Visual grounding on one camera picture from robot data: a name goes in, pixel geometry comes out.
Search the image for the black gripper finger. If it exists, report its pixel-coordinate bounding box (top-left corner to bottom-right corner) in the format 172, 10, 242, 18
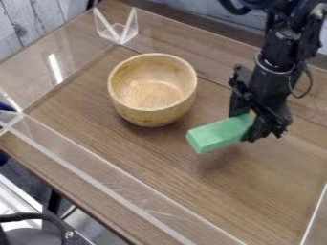
242, 115, 286, 143
228, 92, 251, 117

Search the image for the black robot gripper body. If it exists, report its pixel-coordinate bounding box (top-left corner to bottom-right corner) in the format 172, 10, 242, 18
228, 64, 293, 133

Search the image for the green rectangular block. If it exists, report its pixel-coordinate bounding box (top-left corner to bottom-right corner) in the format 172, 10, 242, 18
186, 114, 254, 154

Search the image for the light wooden bowl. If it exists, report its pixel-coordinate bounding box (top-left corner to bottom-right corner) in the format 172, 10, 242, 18
107, 53, 198, 127

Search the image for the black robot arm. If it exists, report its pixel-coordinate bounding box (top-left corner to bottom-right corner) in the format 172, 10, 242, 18
218, 0, 327, 142

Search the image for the black table leg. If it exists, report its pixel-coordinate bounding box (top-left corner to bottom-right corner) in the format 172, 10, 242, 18
47, 190, 63, 214

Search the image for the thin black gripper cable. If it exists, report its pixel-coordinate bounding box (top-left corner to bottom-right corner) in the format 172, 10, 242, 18
287, 65, 314, 100

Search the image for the clear acrylic tray enclosure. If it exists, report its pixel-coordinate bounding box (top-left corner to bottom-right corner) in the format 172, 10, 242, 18
0, 0, 327, 245

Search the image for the black cable lower left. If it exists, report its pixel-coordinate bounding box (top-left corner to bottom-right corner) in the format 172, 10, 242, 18
0, 212, 70, 245

